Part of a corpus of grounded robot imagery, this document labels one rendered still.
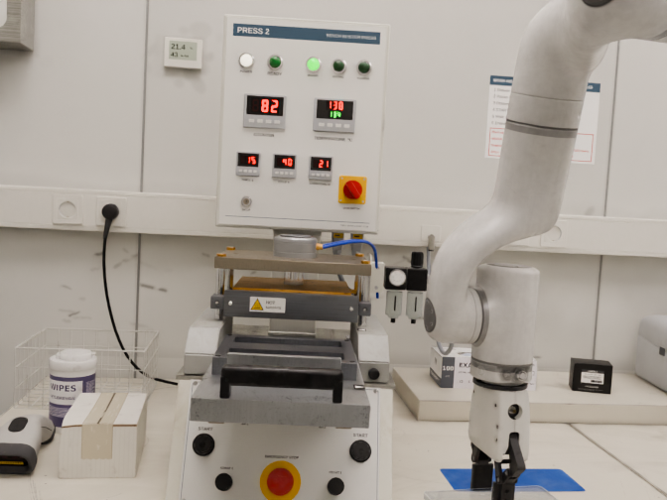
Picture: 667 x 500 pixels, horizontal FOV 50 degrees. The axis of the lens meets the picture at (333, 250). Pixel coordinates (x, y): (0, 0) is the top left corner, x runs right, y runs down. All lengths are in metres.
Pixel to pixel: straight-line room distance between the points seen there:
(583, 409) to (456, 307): 0.83
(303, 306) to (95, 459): 0.42
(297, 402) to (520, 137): 0.43
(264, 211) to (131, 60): 0.60
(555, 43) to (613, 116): 1.16
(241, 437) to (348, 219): 0.52
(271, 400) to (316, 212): 0.62
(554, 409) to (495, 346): 0.72
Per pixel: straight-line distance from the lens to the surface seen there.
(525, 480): 1.35
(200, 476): 1.15
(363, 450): 1.14
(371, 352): 1.17
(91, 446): 1.26
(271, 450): 1.15
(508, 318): 0.98
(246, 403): 0.90
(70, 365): 1.44
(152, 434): 1.47
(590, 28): 0.79
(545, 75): 0.92
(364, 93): 1.46
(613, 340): 2.09
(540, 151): 0.93
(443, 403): 1.61
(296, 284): 1.31
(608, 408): 1.75
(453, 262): 0.93
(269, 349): 1.06
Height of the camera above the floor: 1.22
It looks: 4 degrees down
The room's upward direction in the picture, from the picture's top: 3 degrees clockwise
